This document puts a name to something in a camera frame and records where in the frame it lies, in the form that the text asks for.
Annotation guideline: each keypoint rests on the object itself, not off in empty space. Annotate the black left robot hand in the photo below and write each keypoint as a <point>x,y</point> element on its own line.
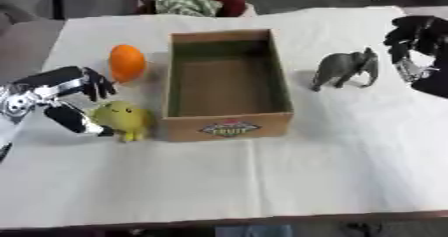
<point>70,77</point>

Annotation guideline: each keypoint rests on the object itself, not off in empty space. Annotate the tan cardboard box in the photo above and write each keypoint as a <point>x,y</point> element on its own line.
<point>224,129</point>

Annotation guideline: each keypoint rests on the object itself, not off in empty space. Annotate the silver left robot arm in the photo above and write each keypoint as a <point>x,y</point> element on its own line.
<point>13,114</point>

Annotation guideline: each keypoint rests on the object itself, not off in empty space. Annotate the dark red cloth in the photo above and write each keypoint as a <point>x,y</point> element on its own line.
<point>232,3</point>

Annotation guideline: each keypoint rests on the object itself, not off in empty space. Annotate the orange toy fruit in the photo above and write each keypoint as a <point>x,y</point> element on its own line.
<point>126,62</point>

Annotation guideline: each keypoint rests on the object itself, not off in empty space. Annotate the grey toy elephant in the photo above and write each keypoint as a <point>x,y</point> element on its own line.
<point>344,66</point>

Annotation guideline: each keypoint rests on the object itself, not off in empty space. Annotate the yellow-green soft toy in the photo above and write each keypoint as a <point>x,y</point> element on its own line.
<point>122,116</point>

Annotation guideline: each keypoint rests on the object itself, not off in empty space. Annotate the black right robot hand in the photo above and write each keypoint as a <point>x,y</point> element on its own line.
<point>420,31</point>

